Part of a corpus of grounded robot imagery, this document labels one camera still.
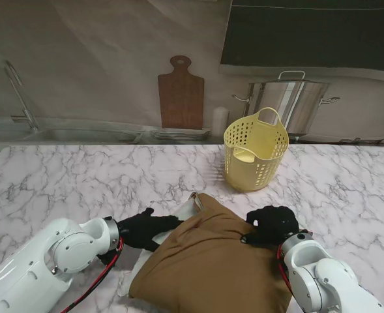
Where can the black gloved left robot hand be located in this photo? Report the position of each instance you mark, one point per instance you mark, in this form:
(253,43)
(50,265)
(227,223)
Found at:
(142,228)

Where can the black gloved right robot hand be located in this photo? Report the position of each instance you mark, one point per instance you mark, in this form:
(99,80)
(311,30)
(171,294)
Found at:
(276,225)

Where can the white pillow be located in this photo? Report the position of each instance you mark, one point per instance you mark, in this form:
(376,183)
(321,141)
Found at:
(188,210)

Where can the brown pillowcase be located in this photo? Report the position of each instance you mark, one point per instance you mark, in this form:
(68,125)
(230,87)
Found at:
(211,267)

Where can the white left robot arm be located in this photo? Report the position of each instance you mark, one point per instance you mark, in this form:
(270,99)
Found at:
(32,270)

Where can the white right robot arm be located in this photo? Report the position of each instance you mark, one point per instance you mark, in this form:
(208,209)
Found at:
(325,277)

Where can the yellow perforated laundry basket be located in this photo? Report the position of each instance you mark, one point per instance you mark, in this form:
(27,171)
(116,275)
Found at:
(260,143)

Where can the stack of white plates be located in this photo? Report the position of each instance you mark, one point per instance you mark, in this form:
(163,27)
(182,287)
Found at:
(178,134)

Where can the steel kitchen sink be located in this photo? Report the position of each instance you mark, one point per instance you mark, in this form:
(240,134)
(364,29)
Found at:
(81,134)

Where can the black stove grate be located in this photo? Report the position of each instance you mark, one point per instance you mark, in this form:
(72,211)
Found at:
(367,141)

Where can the large steel stockpot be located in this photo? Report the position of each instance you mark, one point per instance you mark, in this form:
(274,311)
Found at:
(296,101)

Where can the brown wooden cutting board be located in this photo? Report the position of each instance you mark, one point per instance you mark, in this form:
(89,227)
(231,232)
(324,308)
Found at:
(180,98)

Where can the chrome kitchen faucet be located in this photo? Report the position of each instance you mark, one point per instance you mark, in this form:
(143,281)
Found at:
(32,124)

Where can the dark range hood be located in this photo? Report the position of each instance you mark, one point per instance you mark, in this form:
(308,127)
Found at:
(309,32)

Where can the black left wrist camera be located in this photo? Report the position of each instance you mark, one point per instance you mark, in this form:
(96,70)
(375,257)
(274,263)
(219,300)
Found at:
(108,257)

